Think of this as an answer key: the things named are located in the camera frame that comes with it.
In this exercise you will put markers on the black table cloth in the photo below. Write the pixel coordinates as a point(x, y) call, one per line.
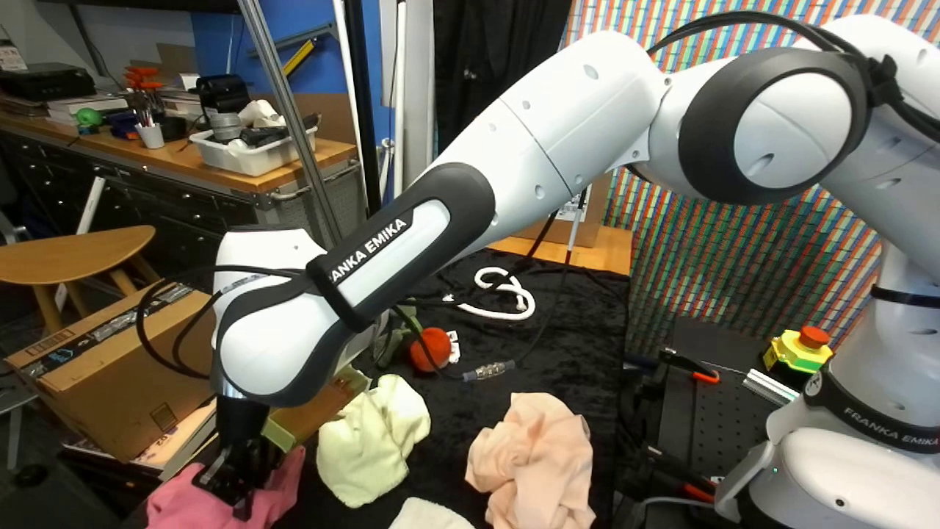
point(567, 343)

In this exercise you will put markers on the green bench item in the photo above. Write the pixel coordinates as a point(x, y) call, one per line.
point(88, 119)

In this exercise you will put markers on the wooden stool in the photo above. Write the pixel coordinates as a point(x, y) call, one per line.
point(68, 258)

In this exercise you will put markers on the black case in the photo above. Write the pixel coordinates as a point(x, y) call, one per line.
point(44, 80)

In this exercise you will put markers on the pale green t-shirt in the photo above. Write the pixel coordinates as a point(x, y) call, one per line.
point(372, 444)

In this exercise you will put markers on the peach t-shirt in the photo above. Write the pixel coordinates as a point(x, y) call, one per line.
point(529, 459)

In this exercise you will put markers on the black curtain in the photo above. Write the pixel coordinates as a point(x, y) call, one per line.
point(489, 47)

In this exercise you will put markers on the grey workbench with wooden top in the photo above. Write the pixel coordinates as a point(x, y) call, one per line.
point(284, 209)

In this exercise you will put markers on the wooden board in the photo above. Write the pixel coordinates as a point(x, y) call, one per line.
point(613, 255)

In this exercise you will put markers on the silver metal pole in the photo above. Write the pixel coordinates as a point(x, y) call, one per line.
point(295, 136)

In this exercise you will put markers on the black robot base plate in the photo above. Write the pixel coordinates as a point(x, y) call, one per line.
point(705, 421)

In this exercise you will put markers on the white cup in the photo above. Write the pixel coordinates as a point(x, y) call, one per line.
point(150, 136)

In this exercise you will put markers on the black vertical pole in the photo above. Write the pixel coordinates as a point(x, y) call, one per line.
point(366, 99)

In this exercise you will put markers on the yellow red emergency stop button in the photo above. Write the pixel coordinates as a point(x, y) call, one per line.
point(798, 354)

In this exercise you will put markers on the yellow black tool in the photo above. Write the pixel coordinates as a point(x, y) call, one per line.
point(297, 56)

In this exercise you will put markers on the white towel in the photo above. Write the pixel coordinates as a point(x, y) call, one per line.
point(427, 518)

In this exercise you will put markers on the red bench item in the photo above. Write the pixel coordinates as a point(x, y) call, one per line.
point(143, 77)

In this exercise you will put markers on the black round device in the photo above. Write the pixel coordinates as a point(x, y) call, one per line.
point(223, 99)

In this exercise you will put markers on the red toy radish green leaves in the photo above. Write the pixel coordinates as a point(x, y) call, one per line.
point(430, 352)

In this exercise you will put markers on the silver metal bracket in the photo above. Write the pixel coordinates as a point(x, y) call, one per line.
point(768, 385)

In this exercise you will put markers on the blue panel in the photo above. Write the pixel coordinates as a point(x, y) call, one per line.
point(244, 44)

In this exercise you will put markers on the pink t-shirt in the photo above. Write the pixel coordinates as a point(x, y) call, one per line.
point(178, 503)

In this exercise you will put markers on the flat book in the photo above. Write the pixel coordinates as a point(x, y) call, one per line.
point(181, 444)

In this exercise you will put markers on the tan wrist camera box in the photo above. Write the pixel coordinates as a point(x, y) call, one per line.
point(317, 413)

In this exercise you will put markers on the white plastic tray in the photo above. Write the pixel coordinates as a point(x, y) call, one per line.
point(244, 156)

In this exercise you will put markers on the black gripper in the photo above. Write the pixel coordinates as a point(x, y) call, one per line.
point(242, 424)

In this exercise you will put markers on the cardboard box with black tape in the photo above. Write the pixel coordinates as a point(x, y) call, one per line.
point(98, 391)

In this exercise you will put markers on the cardboard box with white label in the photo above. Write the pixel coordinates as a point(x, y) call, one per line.
point(577, 221)

